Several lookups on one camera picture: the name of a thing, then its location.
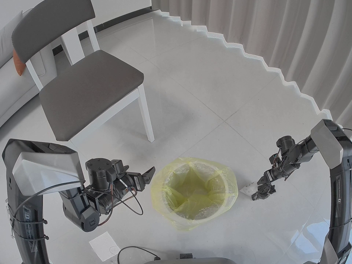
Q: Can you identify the orange cushion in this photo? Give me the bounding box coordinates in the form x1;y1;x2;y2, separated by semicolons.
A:
13;48;27;76

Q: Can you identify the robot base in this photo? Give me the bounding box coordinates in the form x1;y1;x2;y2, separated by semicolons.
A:
143;253;233;264

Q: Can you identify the pale grey sofa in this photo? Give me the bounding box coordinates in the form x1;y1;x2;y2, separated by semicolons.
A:
0;8;59;126

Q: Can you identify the yellow plastic bag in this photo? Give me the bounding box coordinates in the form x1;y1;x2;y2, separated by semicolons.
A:
151;156;239;232

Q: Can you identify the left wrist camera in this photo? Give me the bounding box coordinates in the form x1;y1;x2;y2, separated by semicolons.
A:
110;160;130;176

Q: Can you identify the black cable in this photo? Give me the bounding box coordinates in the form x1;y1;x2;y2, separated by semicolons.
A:
117;246;161;264

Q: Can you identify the grey and white chair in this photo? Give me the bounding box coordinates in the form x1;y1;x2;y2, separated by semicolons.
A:
12;0;155;143

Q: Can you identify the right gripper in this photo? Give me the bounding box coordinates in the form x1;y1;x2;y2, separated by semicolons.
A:
264;166;291;182

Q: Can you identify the black plastic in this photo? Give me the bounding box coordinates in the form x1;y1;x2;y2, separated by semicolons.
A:
252;183;276;202

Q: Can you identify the beige curtain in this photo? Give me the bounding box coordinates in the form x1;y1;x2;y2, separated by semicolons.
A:
150;0;352;127

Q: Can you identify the white trash bin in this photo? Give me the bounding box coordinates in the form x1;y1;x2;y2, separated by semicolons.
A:
162;161;231;221

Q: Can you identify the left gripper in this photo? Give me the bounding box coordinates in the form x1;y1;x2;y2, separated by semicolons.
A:
125;166;156;193

